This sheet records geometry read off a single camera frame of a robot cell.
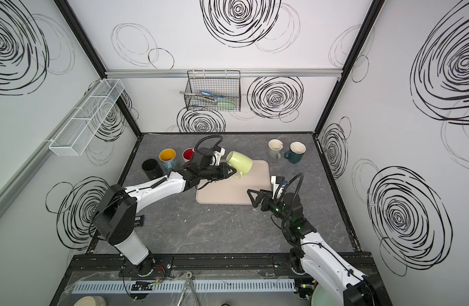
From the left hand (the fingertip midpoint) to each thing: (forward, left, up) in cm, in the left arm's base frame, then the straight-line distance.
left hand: (236, 171), depth 83 cm
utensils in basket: (+27, +12, +18) cm, 34 cm away
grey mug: (+23, -21, -9) cm, 32 cm away
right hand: (-10, -7, -2) cm, 13 cm away
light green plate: (-42, -31, -13) cm, 54 cm away
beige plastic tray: (+2, +2, -21) cm, 21 cm away
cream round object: (-45, +46, -10) cm, 66 cm away
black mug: (+6, +42, -9) cm, 44 cm away
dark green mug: (+19, -32, -6) cm, 38 cm away
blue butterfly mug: (+14, +36, -9) cm, 40 cm away
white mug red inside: (+16, +26, -9) cm, 32 cm away
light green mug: (+3, -2, +1) cm, 4 cm away
